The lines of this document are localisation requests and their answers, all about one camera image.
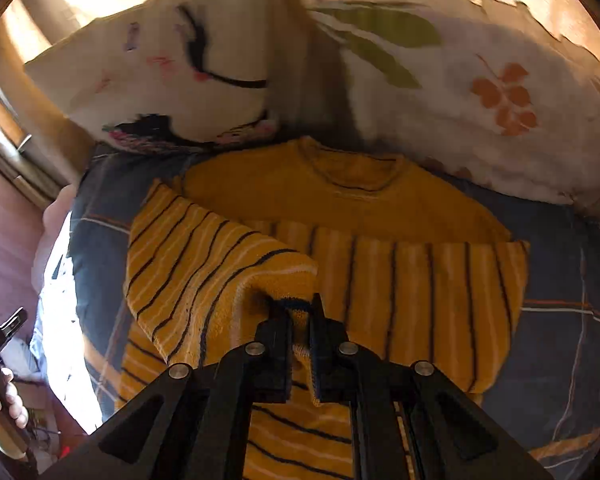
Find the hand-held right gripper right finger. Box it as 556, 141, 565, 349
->
309, 293, 556, 480

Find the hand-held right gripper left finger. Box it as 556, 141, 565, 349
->
40, 296, 296, 480

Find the yellow striped knit sweater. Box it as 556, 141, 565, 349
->
116, 136, 531, 480

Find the person's left hand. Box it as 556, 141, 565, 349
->
0, 367, 31, 453

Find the wooden headboard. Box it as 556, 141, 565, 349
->
0, 0, 98, 211

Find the navy plaid bed sheet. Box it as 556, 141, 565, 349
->
70, 142, 600, 466

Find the white face print pillow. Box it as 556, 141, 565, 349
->
24, 0, 311, 153

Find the white leaf print pillow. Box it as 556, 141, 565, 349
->
296, 0, 600, 206

